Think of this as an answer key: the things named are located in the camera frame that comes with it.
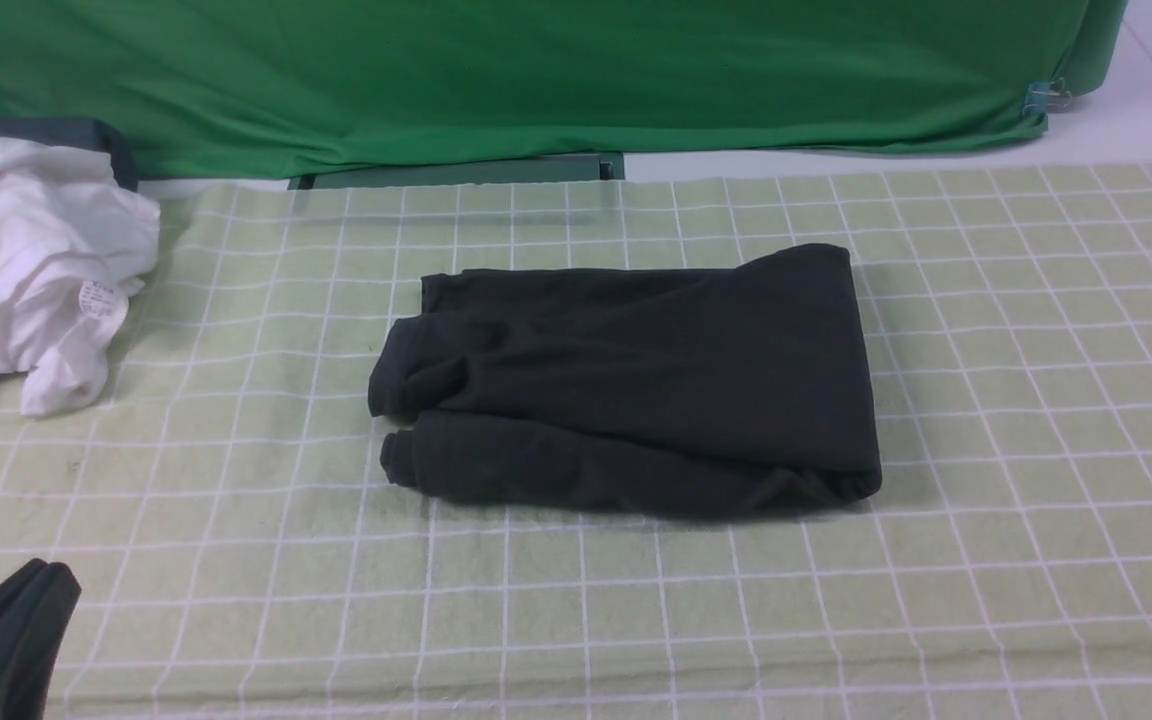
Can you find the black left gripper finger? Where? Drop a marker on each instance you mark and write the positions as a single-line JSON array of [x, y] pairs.
[[36, 604]]

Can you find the dark gray long-sleeve shirt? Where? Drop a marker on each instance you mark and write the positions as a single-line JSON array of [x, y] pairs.
[[701, 394]]

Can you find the crumpled white shirt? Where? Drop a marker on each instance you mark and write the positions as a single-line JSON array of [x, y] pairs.
[[75, 248]]

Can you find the gray garment behind white shirt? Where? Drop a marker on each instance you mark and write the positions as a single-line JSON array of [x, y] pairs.
[[80, 133]]

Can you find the green backdrop cloth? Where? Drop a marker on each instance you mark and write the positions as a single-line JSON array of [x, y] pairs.
[[279, 89]]

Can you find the dark green metal base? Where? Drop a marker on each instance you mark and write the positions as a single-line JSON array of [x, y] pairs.
[[560, 168]]

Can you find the light green checkered tablecloth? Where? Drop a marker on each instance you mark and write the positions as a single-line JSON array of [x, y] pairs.
[[242, 555]]

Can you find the blue binder clip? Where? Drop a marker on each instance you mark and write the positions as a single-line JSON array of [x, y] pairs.
[[1045, 96]]

